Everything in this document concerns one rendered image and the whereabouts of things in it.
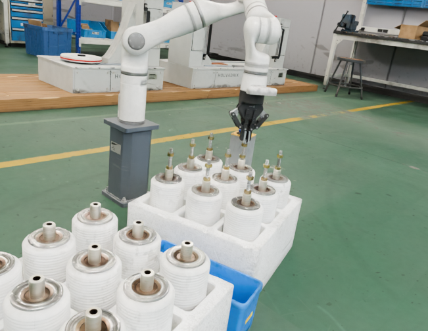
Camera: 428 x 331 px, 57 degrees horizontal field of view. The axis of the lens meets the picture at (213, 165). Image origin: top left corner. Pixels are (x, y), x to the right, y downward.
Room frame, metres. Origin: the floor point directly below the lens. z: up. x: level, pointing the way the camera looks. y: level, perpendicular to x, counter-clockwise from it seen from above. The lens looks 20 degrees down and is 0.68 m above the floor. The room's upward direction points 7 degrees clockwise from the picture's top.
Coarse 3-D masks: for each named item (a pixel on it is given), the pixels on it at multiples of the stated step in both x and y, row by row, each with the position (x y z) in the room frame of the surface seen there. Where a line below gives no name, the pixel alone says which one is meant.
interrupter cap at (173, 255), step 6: (174, 246) 0.68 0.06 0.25; (180, 246) 0.68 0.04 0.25; (168, 252) 0.65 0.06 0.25; (174, 252) 0.66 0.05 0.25; (180, 252) 0.66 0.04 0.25; (192, 252) 0.67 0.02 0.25; (198, 252) 0.67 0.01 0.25; (168, 258) 0.63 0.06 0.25; (174, 258) 0.64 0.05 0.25; (180, 258) 0.64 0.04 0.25; (192, 258) 0.65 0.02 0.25; (198, 258) 0.65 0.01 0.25; (204, 258) 0.65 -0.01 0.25; (174, 264) 0.62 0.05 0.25; (180, 264) 0.62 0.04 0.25; (186, 264) 0.62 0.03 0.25; (192, 264) 0.63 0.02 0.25; (198, 264) 0.63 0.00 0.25
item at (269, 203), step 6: (252, 192) 1.01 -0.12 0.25; (276, 192) 1.03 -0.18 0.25; (258, 198) 0.99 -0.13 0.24; (264, 198) 0.99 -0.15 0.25; (270, 198) 0.99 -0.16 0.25; (276, 198) 1.01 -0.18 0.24; (264, 204) 0.99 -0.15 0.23; (270, 204) 0.99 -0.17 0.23; (276, 204) 1.02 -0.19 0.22; (264, 210) 0.99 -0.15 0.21; (270, 210) 0.99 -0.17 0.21; (264, 216) 0.99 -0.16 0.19; (270, 216) 1.00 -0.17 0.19; (264, 222) 0.99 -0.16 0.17; (270, 222) 1.00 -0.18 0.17
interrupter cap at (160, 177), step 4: (156, 176) 1.03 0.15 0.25; (160, 176) 1.03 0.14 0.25; (164, 176) 1.04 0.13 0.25; (176, 176) 1.04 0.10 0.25; (180, 176) 1.05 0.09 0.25; (156, 180) 1.00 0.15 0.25; (160, 180) 1.00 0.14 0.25; (164, 180) 1.01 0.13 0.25; (168, 180) 1.02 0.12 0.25; (172, 180) 1.02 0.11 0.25; (176, 180) 1.01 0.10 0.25; (180, 180) 1.02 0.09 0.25
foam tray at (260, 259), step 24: (144, 216) 0.96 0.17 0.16; (168, 216) 0.94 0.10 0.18; (288, 216) 1.04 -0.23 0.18; (168, 240) 0.93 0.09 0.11; (192, 240) 0.90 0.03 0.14; (216, 240) 0.87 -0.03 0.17; (240, 240) 0.86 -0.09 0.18; (264, 240) 0.88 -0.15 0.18; (288, 240) 1.10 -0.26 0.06; (240, 264) 0.84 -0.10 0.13; (264, 264) 0.90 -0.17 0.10
